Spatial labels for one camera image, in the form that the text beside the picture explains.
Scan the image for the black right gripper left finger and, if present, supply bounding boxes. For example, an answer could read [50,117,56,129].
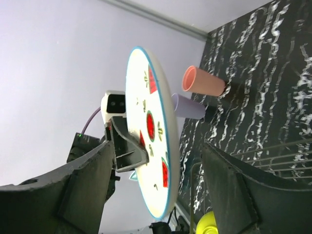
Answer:
[0,141,114,234]

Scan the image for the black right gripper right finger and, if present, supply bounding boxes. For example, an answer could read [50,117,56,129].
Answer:
[201,143,312,234]

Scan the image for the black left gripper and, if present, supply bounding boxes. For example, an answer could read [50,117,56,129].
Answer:
[103,116,150,186]

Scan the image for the yellow-green bowl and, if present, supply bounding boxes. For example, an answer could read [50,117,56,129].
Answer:
[195,211,218,234]

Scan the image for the white plate with strawberries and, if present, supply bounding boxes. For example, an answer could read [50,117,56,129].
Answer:
[125,46,180,219]

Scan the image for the grey wire dish rack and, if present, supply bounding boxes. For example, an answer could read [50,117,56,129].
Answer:
[189,138,312,229]

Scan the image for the lilac cup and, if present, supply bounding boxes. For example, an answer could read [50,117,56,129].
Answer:
[171,93,206,119]

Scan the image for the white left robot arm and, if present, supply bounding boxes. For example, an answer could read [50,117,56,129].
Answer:
[67,116,149,184]

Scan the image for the white cat-ear basket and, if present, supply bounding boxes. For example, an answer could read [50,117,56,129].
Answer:
[129,171,138,181]

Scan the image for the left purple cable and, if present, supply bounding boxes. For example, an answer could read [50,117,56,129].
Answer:
[82,107,102,136]

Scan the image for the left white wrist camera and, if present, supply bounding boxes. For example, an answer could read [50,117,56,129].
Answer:
[100,90,126,127]

